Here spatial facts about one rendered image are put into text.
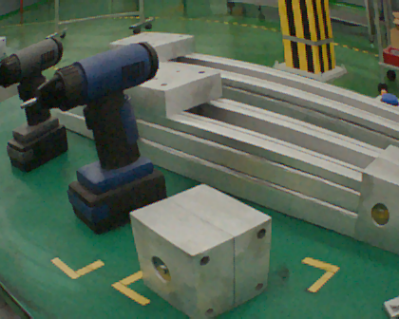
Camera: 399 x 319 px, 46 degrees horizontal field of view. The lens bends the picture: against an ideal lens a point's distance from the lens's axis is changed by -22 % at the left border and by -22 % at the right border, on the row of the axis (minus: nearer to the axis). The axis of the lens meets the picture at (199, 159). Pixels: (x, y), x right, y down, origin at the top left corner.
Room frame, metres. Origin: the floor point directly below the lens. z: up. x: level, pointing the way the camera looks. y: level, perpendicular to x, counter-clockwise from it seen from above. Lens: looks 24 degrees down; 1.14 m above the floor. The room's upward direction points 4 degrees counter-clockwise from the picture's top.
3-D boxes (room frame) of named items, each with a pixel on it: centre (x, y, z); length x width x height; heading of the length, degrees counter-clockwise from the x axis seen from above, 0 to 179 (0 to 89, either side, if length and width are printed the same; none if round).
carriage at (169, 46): (1.16, 0.09, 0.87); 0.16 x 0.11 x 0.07; 43
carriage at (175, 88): (0.85, 0.05, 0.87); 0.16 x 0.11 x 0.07; 43
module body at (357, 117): (0.98, -0.09, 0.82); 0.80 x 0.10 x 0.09; 43
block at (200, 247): (0.47, -0.01, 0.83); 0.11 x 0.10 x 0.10; 126
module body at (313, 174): (0.85, 0.05, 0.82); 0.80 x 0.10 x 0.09; 43
